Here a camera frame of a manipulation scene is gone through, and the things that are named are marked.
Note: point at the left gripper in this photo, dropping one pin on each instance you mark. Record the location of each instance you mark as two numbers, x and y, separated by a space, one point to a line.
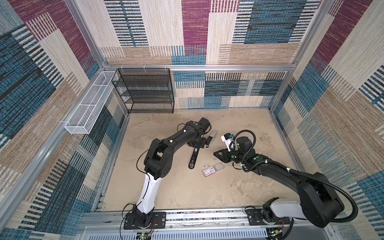
201 145

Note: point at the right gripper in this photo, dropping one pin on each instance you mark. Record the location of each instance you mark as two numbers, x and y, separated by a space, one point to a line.
224 155

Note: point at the red white staple box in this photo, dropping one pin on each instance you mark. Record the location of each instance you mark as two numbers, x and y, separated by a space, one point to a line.
209 171

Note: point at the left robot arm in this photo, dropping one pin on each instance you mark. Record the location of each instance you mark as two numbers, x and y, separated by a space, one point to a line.
158 163

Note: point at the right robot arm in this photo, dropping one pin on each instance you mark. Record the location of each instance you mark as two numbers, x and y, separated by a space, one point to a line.
317 202

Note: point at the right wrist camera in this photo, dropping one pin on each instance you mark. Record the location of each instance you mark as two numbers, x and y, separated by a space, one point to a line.
228 139

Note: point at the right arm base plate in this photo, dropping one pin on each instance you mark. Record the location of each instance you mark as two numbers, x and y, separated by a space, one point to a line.
261 217

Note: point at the black wire shelf rack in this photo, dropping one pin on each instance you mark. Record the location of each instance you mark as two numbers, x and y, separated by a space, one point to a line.
145 90

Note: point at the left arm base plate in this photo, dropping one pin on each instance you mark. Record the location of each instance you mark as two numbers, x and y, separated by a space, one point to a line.
135 221

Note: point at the white wire mesh basket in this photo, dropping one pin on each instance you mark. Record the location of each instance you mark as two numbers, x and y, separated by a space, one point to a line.
87 112

